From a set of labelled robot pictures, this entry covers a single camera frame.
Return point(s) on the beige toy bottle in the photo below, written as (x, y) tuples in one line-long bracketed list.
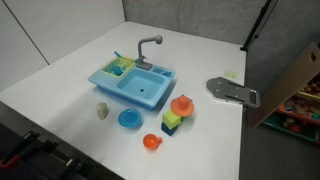
[(102, 111)]

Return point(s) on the blue toy sink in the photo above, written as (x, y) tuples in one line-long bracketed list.
[(140, 86)]

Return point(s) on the orange toy plate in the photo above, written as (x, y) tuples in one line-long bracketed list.
[(181, 106)]

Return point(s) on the green toy block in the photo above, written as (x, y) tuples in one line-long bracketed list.
[(170, 119)]

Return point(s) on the dark toy block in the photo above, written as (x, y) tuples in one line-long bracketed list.
[(183, 118)]

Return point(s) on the blue toy block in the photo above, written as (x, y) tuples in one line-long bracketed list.
[(168, 129)]

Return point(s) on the yellow-green toy plate rack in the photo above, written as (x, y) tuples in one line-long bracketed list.
[(128, 63)]

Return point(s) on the blue toy bowl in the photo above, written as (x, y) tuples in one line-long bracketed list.
[(129, 118)]

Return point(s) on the grey toy faucet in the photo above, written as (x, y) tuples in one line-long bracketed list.
[(141, 46)]

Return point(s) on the small blue toy cup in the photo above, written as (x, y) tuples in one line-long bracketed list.
[(117, 70)]

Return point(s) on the orange toy cup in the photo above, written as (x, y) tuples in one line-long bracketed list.
[(150, 141)]

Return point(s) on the blue toy utensil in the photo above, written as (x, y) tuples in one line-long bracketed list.
[(117, 54)]

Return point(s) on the grey metal mounting plate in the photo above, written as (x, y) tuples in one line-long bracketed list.
[(223, 87)]

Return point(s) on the wooden toy storage shelf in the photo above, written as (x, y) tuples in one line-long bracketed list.
[(290, 83)]

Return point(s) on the yellow sticky note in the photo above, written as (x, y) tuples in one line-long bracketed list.
[(230, 74)]

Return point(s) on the black pole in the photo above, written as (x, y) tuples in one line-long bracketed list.
[(258, 28)]

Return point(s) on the black stand equipment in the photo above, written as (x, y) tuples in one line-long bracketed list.
[(33, 166)]

